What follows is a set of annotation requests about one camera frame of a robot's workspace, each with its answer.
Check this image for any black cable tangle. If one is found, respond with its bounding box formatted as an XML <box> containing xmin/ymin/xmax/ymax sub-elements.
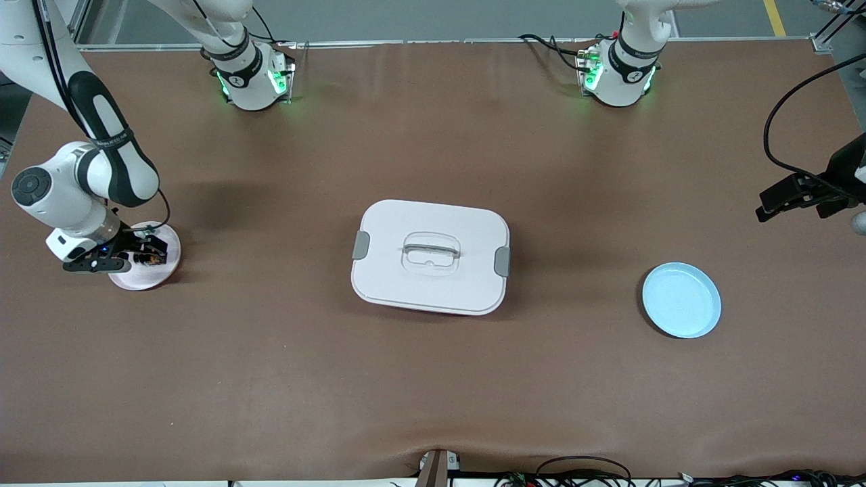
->
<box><xmin>494</xmin><ymin>455</ymin><xmax>866</xmax><ymax>487</ymax></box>

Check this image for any black right base cable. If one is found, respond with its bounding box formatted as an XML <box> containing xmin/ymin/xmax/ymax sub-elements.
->
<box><xmin>230</xmin><ymin>0</ymin><xmax>296</xmax><ymax>49</ymax></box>

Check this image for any black base cable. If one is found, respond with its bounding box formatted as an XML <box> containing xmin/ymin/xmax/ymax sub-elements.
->
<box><xmin>230</xmin><ymin>0</ymin><xmax>296</xmax><ymax>49</ymax></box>
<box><xmin>518</xmin><ymin>31</ymin><xmax>597</xmax><ymax>75</ymax></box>

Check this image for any white lidded storage box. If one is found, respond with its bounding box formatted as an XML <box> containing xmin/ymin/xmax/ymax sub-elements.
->
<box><xmin>350</xmin><ymin>198</ymin><xmax>511</xmax><ymax>317</ymax></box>

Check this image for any aluminium frame corner post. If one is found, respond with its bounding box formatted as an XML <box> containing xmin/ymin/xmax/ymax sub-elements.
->
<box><xmin>808</xmin><ymin>0</ymin><xmax>866</xmax><ymax>55</ymax></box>
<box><xmin>62</xmin><ymin>0</ymin><xmax>93</xmax><ymax>52</ymax></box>

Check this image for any brown table cover sheet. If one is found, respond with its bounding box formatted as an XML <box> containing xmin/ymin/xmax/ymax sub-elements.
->
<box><xmin>0</xmin><ymin>39</ymin><xmax>866</xmax><ymax>484</ymax></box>

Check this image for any silver table edge rail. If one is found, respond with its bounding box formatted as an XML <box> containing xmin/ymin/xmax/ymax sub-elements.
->
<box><xmin>74</xmin><ymin>37</ymin><xmax>821</xmax><ymax>52</ymax></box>

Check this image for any light blue round plate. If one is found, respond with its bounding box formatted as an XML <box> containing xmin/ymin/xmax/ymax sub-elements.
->
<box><xmin>641</xmin><ymin>262</ymin><xmax>723</xmax><ymax>340</ymax></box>

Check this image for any black left base cable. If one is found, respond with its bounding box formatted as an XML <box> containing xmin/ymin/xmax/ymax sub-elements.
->
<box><xmin>518</xmin><ymin>31</ymin><xmax>597</xmax><ymax>75</ymax></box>

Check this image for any pink round plate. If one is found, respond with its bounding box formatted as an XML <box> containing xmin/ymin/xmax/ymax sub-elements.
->
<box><xmin>108</xmin><ymin>221</ymin><xmax>182</xmax><ymax>292</ymax></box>

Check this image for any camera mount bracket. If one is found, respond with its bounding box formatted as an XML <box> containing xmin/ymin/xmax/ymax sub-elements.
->
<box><xmin>414</xmin><ymin>448</ymin><xmax>463</xmax><ymax>487</ymax></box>

